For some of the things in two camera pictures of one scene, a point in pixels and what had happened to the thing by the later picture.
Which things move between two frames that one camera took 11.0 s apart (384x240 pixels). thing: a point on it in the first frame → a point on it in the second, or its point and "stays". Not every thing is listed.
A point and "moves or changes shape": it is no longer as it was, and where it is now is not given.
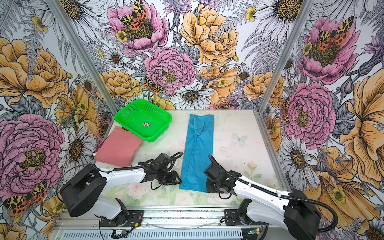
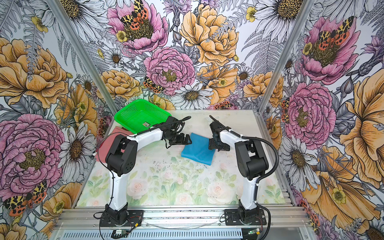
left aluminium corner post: x=83 y=53 stays
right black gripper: x=209 y=187 → x=211 y=145
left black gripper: x=172 y=181 → x=180 y=141
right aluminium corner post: x=305 y=9 stays
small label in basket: x=147 y=124 stays
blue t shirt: x=197 y=153 moves or changes shape
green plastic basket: x=144 y=118 stays
